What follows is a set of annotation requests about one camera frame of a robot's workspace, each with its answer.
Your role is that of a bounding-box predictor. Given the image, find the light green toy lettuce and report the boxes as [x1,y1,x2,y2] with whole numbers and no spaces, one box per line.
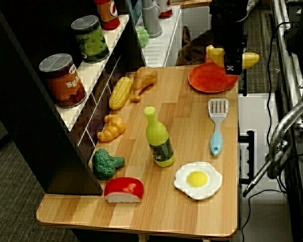
[135,26,150,48]

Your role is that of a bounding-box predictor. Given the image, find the aluminium frame rail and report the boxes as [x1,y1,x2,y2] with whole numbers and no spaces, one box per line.
[269,0,303,132]

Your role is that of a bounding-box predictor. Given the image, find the metal screw clamp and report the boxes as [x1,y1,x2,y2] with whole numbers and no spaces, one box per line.
[242,75,303,198]

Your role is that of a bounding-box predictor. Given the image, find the red white toy can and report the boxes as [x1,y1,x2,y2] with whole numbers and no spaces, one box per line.
[157,0,173,19]

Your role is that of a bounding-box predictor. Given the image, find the green vegetable can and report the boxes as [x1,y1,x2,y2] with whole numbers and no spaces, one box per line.
[70,15,110,64]

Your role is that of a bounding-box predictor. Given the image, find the black cable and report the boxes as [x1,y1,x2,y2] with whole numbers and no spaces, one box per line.
[266,21,299,138]
[239,195,253,242]

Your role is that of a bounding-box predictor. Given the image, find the red round plate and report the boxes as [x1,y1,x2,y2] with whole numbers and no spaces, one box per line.
[188,62,239,94]

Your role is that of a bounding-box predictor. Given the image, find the toy chicken drumstick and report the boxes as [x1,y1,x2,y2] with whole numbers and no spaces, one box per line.
[130,66,159,103]

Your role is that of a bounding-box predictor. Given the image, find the toy fried egg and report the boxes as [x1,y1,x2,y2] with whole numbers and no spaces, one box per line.
[173,161,223,201]

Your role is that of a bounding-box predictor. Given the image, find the yellow toy banana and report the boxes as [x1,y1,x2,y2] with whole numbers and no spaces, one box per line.
[204,44,260,70]

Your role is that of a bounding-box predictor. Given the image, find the orange toy croissant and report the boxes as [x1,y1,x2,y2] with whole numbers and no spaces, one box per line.
[97,113,126,143]

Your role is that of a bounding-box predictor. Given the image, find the brown beans can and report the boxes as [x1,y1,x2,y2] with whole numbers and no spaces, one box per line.
[38,53,87,109]

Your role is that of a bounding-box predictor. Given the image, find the red toy tuna sushi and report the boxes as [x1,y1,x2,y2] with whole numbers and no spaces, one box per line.
[104,176,144,204]

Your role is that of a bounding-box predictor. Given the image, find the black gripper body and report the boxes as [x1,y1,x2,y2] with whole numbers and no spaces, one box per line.
[212,25,248,56]

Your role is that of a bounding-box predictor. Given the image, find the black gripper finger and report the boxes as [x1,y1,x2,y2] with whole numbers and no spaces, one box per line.
[223,52,243,76]

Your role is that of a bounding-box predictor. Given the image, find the brown cloth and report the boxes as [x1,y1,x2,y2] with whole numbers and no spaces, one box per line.
[176,25,225,67]

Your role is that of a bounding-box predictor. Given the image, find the grey spatula blue handle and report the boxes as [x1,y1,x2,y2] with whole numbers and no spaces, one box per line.
[208,98,229,155]

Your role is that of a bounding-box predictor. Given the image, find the black drawer handle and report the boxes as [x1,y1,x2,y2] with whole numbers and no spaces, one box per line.
[238,68,248,97]
[238,130,256,184]

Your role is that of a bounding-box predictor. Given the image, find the white toy sink counter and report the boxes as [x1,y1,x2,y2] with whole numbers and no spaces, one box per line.
[140,2,239,68]

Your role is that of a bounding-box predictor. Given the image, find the green toy oil bottle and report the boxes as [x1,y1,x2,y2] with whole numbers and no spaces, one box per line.
[143,106,176,167]

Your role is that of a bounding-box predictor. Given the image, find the yellow toy corn cob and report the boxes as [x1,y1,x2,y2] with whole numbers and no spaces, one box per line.
[109,76,133,110]

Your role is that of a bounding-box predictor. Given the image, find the red soup can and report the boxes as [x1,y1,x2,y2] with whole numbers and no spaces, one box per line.
[93,0,121,31]

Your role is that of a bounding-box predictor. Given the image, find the green toy broccoli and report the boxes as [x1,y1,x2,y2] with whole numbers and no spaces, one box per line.
[91,148,125,180]

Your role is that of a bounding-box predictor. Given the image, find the black toy kitchen shelf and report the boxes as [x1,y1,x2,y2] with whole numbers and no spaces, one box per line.
[0,0,147,196]

